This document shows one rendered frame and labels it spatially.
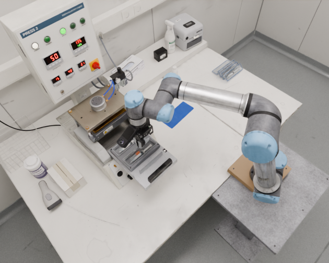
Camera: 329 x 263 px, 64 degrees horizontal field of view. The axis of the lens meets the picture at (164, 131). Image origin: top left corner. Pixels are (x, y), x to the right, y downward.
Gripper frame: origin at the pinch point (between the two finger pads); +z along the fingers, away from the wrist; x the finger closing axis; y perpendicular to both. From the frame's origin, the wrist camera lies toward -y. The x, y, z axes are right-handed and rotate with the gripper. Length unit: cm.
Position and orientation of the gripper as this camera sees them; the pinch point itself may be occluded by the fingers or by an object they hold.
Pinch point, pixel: (139, 147)
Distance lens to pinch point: 129.4
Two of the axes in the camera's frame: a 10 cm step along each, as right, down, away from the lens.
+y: 7.0, -5.9, 3.9
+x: -7.1, -5.6, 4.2
